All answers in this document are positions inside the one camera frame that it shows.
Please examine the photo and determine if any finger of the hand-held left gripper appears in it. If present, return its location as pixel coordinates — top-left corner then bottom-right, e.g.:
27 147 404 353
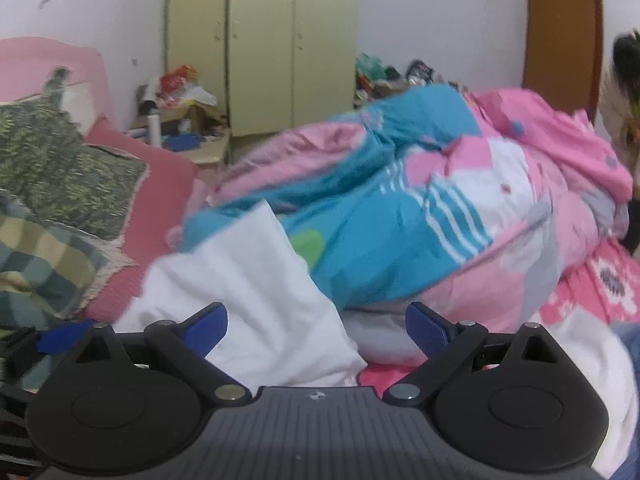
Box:
35 320 96 357

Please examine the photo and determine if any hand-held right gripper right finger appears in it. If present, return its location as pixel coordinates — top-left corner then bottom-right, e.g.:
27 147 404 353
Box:
382 302 569 407

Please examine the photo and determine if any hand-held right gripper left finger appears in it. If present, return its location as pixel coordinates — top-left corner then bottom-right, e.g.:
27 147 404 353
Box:
65 302 252 407

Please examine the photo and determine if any white sweatshirt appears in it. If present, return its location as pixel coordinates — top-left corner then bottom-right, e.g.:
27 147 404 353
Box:
115 200 368 388

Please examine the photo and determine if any green checked pillow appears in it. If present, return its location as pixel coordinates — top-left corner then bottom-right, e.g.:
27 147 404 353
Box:
0 200 136 391

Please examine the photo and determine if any pink teal patchwork quilt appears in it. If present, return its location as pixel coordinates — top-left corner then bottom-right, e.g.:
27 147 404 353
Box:
170 85 636 351

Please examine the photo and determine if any pink pillow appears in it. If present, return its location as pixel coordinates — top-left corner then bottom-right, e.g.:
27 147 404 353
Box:
82 115 198 321

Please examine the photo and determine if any pink floral blanket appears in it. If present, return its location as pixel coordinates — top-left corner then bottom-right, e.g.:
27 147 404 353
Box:
345 237 640 480

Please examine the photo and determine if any cream nightstand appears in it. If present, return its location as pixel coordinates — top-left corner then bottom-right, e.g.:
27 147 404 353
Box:
125 127 233 166

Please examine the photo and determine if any green patterned pillow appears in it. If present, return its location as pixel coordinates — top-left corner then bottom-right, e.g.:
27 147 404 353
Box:
0 67 151 241

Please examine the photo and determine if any blue box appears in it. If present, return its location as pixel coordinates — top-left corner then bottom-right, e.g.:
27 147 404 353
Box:
165 132 201 151

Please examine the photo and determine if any white bottle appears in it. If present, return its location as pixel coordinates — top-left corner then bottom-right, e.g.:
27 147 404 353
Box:
146 110 163 148

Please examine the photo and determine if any cardboard box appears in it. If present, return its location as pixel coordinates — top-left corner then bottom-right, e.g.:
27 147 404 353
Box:
160 100 226 136

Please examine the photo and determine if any white plastic bag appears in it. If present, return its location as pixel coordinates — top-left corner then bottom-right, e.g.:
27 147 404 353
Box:
177 85 218 108

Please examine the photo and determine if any red plastic bag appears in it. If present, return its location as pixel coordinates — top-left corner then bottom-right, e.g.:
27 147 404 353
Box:
159 65 198 93

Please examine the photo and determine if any black bag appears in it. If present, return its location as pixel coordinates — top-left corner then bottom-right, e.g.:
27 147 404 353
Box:
405 59 436 83

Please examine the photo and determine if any green plastic bag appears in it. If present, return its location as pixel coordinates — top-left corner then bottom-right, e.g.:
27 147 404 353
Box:
356 52 388 86

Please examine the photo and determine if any pink headboard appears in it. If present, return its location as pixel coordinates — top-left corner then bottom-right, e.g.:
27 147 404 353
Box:
0 37 116 136

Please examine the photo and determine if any cream wardrobe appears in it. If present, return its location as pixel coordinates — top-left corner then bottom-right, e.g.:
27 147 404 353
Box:
165 0 361 138

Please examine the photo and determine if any brown wooden door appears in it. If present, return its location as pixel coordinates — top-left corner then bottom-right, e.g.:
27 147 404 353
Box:
522 0 603 123

